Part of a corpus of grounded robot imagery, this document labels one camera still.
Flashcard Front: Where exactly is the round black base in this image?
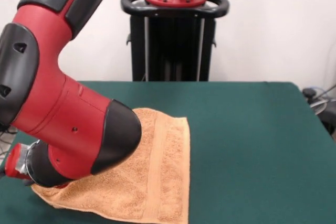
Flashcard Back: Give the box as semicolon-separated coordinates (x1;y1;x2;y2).
316;102;336;137

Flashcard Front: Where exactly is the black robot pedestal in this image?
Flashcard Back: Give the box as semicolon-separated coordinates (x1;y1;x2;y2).
120;0;231;82

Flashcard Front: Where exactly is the tan terry towel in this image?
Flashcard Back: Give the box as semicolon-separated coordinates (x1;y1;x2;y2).
30;107;191;224

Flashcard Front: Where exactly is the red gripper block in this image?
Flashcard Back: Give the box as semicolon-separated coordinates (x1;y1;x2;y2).
0;143;27;180

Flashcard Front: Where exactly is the dark green table cloth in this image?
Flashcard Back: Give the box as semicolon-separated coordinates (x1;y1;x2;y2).
0;81;336;224

